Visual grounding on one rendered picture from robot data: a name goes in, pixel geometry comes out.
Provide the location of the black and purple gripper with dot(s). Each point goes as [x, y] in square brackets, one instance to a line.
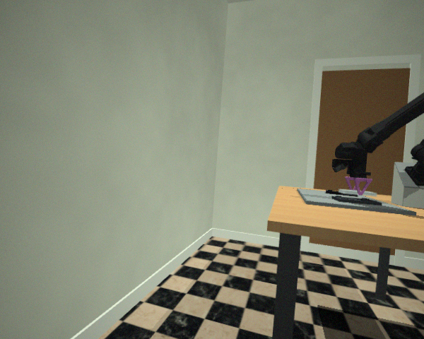
[359, 177]

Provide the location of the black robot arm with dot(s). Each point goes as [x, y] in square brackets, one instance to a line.
[369, 139]

